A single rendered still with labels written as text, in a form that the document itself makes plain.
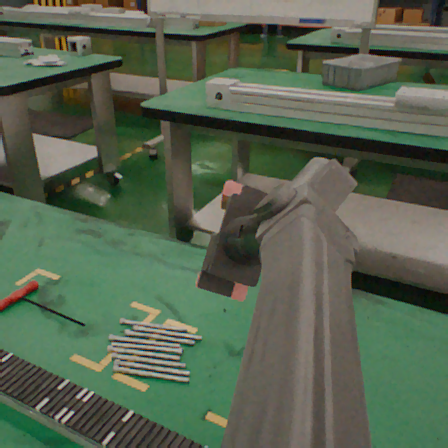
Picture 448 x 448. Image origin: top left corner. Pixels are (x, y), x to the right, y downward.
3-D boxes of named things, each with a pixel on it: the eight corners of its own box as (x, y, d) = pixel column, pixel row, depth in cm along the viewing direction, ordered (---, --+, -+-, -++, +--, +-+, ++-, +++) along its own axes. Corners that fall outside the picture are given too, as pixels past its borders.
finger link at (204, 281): (178, 283, 66) (201, 288, 57) (194, 233, 67) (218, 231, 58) (223, 297, 68) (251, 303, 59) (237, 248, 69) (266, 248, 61)
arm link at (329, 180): (267, 204, 42) (335, 274, 43) (347, 117, 45) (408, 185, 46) (225, 222, 53) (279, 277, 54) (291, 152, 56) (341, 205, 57)
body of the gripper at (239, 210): (203, 272, 59) (225, 275, 52) (226, 193, 60) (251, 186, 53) (250, 287, 61) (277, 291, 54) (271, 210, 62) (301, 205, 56)
